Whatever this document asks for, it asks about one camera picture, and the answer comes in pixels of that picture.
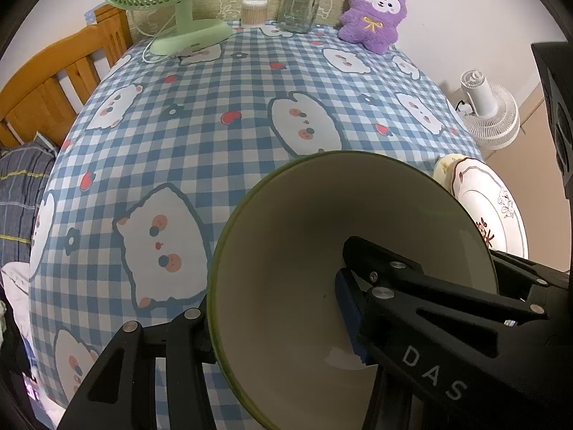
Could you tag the white floor fan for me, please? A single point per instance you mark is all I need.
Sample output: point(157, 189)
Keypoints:
point(492, 116)

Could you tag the yellow flower plate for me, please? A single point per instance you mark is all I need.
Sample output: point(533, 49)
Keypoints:
point(443, 170)

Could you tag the glass jar with lid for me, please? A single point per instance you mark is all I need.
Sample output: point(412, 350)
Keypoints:
point(299, 9)

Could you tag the wooden bed headboard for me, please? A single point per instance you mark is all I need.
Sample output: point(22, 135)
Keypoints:
point(36, 94)

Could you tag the grey plaid pillow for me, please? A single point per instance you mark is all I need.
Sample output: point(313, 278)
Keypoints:
point(22, 188)

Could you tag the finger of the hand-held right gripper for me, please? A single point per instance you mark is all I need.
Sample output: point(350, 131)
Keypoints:
point(347, 304)
point(523, 282)

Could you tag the green desk fan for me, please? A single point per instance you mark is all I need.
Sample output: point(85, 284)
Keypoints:
point(197, 36)

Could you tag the blue checkered tablecloth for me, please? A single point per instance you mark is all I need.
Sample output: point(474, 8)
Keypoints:
point(201, 98)

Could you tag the cotton swab container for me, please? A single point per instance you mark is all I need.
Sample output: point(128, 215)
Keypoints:
point(255, 13)

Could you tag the white plate red flower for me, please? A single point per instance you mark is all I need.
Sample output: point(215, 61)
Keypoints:
point(479, 201)

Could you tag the purple plush toy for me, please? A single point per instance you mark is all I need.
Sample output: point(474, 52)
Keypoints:
point(371, 31)

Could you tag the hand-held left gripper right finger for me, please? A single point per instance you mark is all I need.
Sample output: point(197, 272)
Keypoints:
point(385, 405)

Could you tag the white crumpled cloth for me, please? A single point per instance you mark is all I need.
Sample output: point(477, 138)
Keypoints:
point(13, 286)

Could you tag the plain cream bowl green rim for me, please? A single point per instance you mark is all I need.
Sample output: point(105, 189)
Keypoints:
point(286, 242)

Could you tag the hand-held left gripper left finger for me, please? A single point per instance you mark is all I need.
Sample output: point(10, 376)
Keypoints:
point(188, 336)

